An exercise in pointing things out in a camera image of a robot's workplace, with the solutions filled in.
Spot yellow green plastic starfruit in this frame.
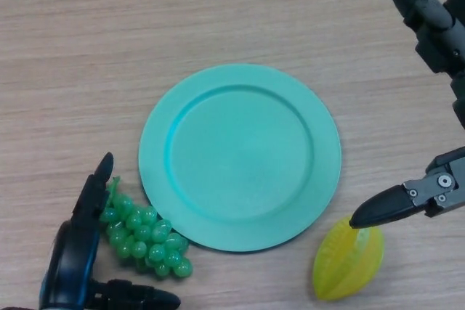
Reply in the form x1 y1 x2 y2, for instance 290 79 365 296
312 215 385 303

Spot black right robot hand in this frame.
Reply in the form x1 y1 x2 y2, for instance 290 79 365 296
348 0 465 230

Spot round teal green plate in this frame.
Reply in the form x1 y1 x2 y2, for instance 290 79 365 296
137 63 342 253

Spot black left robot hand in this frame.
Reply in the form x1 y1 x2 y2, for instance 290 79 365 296
38 152 182 310

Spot green plastic grape bunch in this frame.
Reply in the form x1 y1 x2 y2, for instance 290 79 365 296
98 176 193 281

